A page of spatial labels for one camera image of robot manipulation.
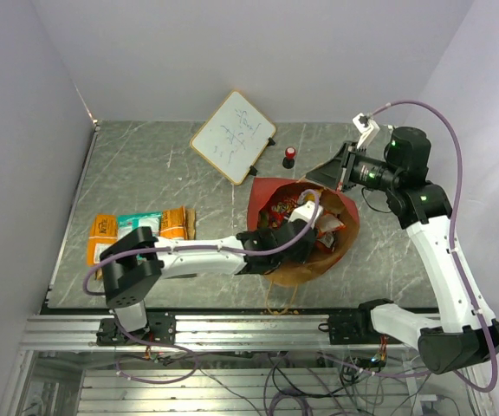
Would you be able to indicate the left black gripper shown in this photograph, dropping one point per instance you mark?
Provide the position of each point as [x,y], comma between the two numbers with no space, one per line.
[302,256]

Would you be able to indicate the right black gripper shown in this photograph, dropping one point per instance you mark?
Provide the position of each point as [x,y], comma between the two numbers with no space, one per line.
[338,171]

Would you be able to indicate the red brown paper bag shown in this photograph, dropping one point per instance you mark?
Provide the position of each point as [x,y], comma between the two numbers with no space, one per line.
[294,275]

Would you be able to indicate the orange snack packet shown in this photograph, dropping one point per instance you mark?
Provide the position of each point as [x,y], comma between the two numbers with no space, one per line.
[104,232]

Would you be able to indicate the teal candy packet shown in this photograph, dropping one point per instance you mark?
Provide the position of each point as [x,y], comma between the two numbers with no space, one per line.
[129,222]

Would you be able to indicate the tan chips bag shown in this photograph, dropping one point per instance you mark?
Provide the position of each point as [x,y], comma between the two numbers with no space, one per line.
[190,223]

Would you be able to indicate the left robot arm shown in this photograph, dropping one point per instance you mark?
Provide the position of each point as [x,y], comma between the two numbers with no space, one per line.
[133,265]

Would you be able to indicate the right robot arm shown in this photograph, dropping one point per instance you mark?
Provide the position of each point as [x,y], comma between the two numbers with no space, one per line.
[467,331]

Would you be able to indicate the yellow snack packet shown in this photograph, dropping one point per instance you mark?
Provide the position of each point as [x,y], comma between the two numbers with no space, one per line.
[327,226]

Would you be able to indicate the red black stamp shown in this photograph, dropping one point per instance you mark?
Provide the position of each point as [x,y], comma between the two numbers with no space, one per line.
[288,161]

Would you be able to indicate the red chips packet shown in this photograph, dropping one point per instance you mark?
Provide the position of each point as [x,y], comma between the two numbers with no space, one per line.
[281,205]

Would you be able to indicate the small yellow-framed whiteboard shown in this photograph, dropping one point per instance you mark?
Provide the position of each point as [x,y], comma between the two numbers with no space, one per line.
[234,137]

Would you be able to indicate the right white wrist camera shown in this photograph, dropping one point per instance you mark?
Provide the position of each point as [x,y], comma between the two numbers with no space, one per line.
[368,129]

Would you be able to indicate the aluminium mounting rail frame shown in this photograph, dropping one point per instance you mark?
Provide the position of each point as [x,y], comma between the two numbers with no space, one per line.
[226,362]

